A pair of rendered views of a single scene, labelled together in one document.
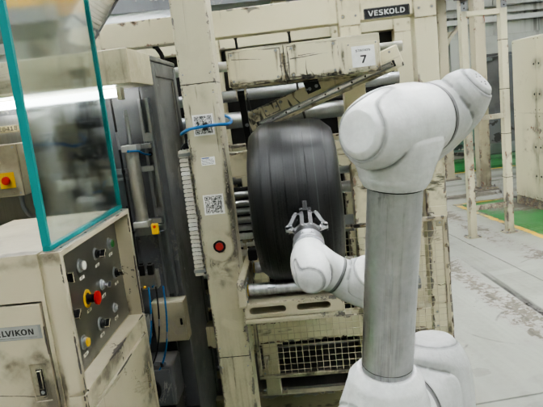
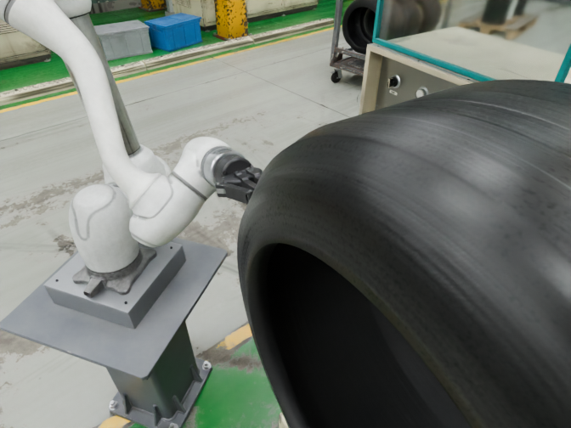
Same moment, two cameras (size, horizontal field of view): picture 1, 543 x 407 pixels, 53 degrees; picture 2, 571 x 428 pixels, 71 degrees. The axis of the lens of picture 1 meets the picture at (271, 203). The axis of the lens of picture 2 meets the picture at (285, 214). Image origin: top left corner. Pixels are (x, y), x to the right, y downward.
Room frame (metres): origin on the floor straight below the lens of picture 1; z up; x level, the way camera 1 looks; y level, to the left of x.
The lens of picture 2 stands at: (2.14, -0.40, 1.61)
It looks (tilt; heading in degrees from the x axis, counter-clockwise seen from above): 39 degrees down; 144
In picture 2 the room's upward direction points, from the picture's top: straight up
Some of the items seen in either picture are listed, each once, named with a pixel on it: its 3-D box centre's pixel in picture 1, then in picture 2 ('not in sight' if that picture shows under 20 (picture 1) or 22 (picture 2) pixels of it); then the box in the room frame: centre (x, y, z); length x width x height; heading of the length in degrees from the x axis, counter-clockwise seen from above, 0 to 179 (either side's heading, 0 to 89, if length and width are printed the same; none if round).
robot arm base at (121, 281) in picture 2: not in sight; (110, 265); (1.17, -0.35, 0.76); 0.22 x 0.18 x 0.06; 129
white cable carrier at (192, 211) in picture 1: (193, 212); not in sight; (2.02, 0.29, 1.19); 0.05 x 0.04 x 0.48; 176
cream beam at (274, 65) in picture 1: (303, 63); not in sight; (2.34, -0.20, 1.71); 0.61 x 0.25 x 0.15; 86
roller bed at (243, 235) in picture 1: (241, 221); not in sight; (2.44, 0.14, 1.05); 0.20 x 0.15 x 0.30; 86
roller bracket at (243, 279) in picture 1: (247, 279); not in sight; (2.06, 0.13, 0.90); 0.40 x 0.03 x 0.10; 176
